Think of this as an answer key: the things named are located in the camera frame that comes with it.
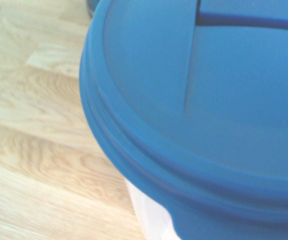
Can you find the clear pitcher with blue lid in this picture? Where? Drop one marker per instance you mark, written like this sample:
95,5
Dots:
208,112

